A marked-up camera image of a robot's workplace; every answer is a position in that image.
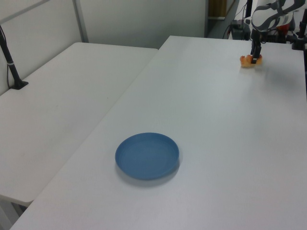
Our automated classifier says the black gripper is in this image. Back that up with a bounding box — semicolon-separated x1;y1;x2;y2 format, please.
250;28;262;65

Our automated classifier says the orange toy bread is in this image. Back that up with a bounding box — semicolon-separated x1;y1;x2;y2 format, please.
240;54;263;69

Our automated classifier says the black equipment box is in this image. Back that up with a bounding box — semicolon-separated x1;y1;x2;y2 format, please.
230;20;252;41

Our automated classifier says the black clamp stand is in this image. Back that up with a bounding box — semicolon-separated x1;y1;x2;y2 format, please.
291;9;307;51

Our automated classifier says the wooden door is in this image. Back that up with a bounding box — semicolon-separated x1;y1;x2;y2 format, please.
207;0;228;18

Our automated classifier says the blue round plate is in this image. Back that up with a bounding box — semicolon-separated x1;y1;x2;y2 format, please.
115;132;180;181

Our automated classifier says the white side table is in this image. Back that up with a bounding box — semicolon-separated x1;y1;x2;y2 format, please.
0;42;159;207

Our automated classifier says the black pole with base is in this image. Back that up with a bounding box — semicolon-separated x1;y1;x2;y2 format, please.
0;23;29;90

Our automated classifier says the grey metal partition post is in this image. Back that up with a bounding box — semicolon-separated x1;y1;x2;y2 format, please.
72;0;89;44

